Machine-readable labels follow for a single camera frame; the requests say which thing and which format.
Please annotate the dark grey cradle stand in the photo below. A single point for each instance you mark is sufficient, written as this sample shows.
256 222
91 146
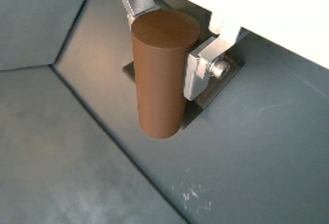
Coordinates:
165 110

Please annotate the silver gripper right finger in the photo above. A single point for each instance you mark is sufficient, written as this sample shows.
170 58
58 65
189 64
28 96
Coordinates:
205 61

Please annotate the brown cylinder peg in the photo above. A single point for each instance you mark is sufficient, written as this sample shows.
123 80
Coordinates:
163 35

